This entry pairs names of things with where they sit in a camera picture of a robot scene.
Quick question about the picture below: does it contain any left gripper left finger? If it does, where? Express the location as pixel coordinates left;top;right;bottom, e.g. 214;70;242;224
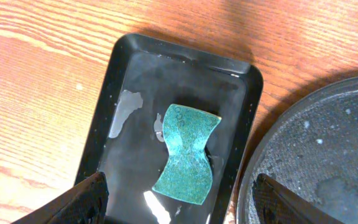
12;172;109;224

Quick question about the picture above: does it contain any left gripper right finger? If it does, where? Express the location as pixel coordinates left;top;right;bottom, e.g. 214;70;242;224
252;174;342;224

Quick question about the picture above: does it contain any green yellow sponge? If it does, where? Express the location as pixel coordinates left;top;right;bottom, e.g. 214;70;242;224
152;104;221;205

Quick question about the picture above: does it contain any black round tray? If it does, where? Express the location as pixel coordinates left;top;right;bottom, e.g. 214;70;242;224
236;77;358;223

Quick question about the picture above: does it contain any black rectangular tray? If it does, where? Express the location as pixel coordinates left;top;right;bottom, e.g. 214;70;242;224
76;34;263;223

